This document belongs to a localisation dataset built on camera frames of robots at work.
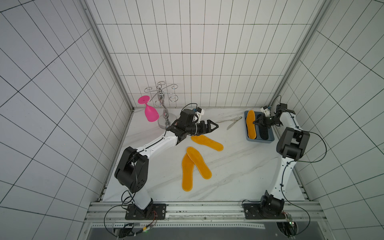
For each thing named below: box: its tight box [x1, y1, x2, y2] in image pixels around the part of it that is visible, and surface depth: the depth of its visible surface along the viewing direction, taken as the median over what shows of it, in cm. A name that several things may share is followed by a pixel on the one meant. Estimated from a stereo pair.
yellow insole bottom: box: [182, 153, 195, 192], surface depth 88 cm
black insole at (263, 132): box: [258, 126, 269, 140], surface depth 105 cm
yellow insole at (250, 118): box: [246, 110, 257, 140], surface depth 105 cm
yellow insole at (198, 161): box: [186, 146, 212, 180], surface depth 91 cm
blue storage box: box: [244, 110, 275, 144], surface depth 104 cm
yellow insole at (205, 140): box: [190, 135, 224, 152], surface depth 101 cm
